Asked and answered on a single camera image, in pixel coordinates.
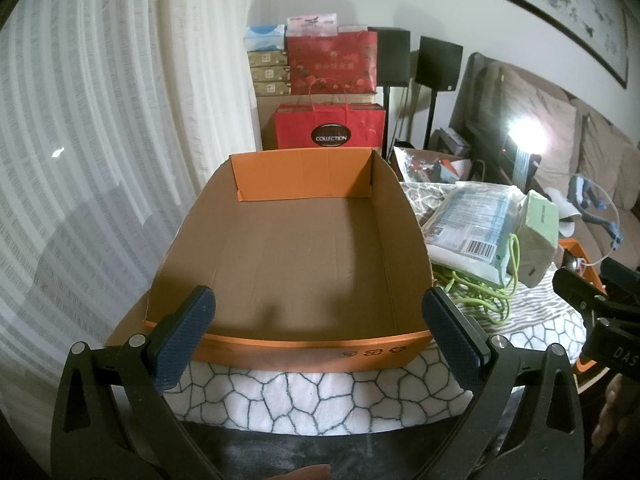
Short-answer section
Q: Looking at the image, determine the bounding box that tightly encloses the orange cardboard box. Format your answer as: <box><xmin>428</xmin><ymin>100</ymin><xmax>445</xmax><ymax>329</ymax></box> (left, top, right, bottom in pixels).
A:
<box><xmin>105</xmin><ymin>147</ymin><xmax>433</xmax><ymax>376</ymax></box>

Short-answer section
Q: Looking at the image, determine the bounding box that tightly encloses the clear face mask packet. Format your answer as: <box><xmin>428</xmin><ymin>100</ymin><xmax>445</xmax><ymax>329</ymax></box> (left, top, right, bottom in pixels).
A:
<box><xmin>420</xmin><ymin>182</ymin><xmax>523</xmax><ymax>286</ymax></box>

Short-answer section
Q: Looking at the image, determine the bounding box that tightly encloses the green cable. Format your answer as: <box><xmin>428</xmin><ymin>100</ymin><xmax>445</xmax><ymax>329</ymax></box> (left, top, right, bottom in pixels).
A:
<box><xmin>432</xmin><ymin>232</ymin><xmax>523</xmax><ymax>326</ymax></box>

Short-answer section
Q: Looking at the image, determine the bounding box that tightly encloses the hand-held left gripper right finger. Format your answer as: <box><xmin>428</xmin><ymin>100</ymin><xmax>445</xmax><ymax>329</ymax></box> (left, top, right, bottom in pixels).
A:
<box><xmin>417</xmin><ymin>287</ymin><xmax>586</xmax><ymax>480</ymax></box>

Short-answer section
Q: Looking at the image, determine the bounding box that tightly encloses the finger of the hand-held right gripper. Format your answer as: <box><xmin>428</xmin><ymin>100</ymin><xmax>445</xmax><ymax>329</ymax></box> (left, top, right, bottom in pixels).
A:
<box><xmin>600</xmin><ymin>257</ymin><xmax>640</xmax><ymax>306</ymax></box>
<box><xmin>552</xmin><ymin>266</ymin><xmax>608</xmax><ymax>323</ymax></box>

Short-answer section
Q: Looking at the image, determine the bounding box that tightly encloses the green tissue pack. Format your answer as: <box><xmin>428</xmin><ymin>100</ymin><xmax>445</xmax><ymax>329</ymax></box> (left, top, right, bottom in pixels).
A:
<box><xmin>515</xmin><ymin>190</ymin><xmax>560</xmax><ymax>288</ymax></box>

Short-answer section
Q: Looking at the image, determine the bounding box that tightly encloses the red bag with oval label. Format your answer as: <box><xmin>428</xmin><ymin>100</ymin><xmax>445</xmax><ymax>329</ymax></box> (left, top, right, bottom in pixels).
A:
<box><xmin>274</xmin><ymin>80</ymin><xmax>386</xmax><ymax>151</ymax></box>

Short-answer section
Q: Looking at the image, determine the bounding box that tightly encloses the clear plastic bag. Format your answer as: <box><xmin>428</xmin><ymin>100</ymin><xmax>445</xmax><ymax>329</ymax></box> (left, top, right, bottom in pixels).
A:
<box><xmin>392</xmin><ymin>145</ymin><xmax>473</xmax><ymax>183</ymax></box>

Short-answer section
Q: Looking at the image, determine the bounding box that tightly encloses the large red floral gift bag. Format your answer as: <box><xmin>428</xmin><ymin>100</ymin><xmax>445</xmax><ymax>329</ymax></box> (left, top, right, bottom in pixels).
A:
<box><xmin>286</xmin><ymin>30</ymin><xmax>378</xmax><ymax>96</ymax></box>

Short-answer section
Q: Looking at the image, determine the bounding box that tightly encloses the pink white tissue pack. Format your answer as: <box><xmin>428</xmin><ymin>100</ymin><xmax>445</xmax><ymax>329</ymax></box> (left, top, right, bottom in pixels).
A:
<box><xmin>286</xmin><ymin>12</ymin><xmax>338</xmax><ymax>38</ymax></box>

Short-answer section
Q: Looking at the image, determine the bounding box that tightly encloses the brown sofa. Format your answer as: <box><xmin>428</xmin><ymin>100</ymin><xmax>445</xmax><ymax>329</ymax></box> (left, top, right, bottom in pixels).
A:
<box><xmin>450</xmin><ymin>52</ymin><xmax>640</xmax><ymax>271</ymax></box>

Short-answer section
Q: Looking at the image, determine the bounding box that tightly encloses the white curtain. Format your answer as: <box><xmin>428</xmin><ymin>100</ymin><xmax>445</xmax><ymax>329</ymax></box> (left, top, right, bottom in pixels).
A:
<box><xmin>0</xmin><ymin>0</ymin><xmax>261</xmax><ymax>411</ymax></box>

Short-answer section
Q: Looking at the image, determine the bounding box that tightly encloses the beige sofa cushion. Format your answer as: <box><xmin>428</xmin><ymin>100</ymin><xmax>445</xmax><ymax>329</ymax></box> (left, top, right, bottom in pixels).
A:
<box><xmin>500</xmin><ymin>62</ymin><xmax>583</xmax><ymax>181</ymax></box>
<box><xmin>575</xmin><ymin>110</ymin><xmax>633</xmax><ymax>211</ymax></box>

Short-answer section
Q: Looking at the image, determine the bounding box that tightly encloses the blue tissue box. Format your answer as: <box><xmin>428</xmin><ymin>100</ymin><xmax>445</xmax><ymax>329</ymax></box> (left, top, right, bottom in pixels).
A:
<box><xmin>244</xmin><ymin>25</ymin><xmax>288</xmax><ymax>53</ymax></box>

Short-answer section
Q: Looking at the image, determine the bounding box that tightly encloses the black speaker stand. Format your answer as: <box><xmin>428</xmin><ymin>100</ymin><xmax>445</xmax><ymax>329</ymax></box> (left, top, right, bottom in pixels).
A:
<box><xmin>382</xmin><ymin>87</ymin><xmax>391</xmax><ymax>161</ymax></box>
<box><xmin>422</xmin><ymin>91</ymin><xmax>441</xmax><ymax>151</ymax></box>

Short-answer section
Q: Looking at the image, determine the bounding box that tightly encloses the orange cardboard lid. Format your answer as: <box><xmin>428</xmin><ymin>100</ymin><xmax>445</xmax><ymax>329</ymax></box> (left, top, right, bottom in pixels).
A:
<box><xmin>557</xmin><ymin>239</ymin><xmax>608</xmax><ymax>297</ymax></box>

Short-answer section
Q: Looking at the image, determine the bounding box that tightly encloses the white object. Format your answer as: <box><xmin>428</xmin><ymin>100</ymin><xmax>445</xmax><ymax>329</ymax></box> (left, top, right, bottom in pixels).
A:
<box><xmin>542</xmin><ymin>187</ymin><xmax>583</xmax><ymax>238</ymax></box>

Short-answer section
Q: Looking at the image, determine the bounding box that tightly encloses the bright lamp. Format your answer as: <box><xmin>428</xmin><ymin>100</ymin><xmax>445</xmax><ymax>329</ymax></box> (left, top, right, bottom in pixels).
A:
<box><xmin>502</xmin><ymin>115</ymin><xmax>548</xmax><ymax>188</ymax></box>

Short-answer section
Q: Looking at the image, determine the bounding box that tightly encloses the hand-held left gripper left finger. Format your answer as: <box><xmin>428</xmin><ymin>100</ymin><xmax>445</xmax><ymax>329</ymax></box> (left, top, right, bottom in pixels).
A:
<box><xmin>50</xmin><ymin>286</ymin><xmax>223</xmax><ymax>480</ymax></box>

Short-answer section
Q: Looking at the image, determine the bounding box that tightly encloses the blue flexible holder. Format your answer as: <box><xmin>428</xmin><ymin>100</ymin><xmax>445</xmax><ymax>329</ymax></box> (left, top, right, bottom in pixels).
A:
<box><xmin>567</xmin><ymin>174</ymin><xmax>626</xmax><ymax>251</ymax></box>

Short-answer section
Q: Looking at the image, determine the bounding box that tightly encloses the person's right hand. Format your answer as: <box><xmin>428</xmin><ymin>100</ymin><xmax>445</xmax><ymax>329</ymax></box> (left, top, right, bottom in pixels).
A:
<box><xmin>592</xmin><ymin>375</ymin><xmax>640</xmax><ymax>453</ymax></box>

